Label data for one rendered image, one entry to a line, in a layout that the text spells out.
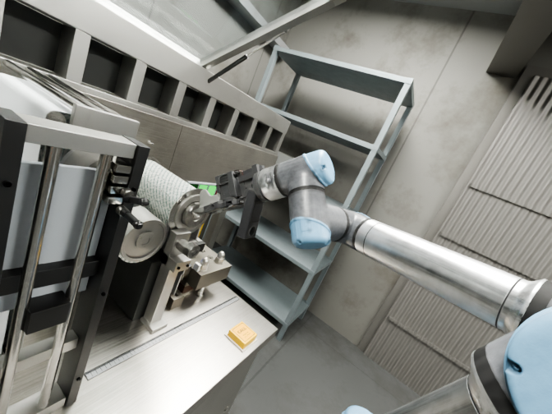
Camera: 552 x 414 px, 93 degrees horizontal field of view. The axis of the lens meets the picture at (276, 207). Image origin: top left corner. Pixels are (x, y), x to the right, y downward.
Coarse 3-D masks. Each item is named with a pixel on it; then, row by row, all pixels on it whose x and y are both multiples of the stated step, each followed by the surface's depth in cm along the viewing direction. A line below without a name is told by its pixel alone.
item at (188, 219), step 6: (192, 204) 70; (198, 204) 71; (186, 210) 70; (192, 210) 70; (186, 216) 69; (192, 216) 72; (204, 216) 75; (186, 222) 70; (192, 222) 72; (198, 222) 74
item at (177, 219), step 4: (192, 196) 70; (196, 196) 71; (184, 200) 69; (188, 200) 69; (192, 200) 70; (196, 200) 72; (184, 204) 69; (188, 204) 70; (180, 208) 68; (184, 208) 69; (176, 212) 68; (180, 212) 69; (176, 216) 68; (180, 216) 69; (176, 220) 69; (180, 220) 70; (176, 224) 70; (180, 224) 71; (184, 224) 72; (188, 228) 74; (192, 228) 76
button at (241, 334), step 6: (240, 324) 87; (234, 330) 84; (240, 330) 85; (246, 330) 86; (252, 330) 87; (228, 336) 84; (234, 336) 82; (240, 336) 83; (246, 336) 84; (252, 336) 85; (240, 342) 81; (246, 342) 82
